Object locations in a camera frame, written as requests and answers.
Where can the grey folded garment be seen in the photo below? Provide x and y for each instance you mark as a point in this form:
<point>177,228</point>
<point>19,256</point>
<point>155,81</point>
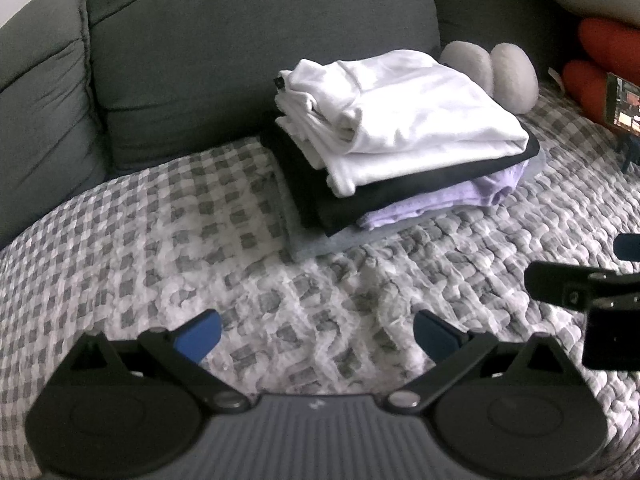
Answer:
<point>310,245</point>

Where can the white garment with black label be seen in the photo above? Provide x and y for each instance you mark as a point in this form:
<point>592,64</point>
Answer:
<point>410,95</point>

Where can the blue phone stand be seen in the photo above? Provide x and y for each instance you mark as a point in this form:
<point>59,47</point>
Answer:
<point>631,152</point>

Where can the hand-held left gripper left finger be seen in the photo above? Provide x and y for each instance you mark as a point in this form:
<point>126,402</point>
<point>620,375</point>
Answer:
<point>200,337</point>

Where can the orange knot cushion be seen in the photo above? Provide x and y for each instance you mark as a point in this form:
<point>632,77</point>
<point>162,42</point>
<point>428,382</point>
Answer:
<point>595,80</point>

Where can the round white cushion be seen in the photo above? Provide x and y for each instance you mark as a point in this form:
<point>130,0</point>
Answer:
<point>515,77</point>
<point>467,67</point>

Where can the black folded garment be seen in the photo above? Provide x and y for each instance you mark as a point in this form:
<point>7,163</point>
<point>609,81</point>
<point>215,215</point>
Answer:
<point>325,200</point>

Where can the purple folded garment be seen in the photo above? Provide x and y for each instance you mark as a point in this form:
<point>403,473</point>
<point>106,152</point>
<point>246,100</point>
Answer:
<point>450,197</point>

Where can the grey checked quilt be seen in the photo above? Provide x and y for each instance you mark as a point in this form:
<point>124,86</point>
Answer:
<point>200,240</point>

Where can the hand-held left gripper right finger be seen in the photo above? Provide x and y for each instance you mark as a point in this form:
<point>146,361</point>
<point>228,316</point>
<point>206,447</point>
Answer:
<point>435,337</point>

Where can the dark grey sofa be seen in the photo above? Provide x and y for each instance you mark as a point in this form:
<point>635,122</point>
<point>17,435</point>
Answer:
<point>225,60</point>

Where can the smartphone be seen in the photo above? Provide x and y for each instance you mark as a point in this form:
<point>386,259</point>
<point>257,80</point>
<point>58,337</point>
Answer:
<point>622,105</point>

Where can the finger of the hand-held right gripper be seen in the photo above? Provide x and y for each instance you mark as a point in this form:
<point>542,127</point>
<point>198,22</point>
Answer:
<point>555,282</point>
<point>629,247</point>

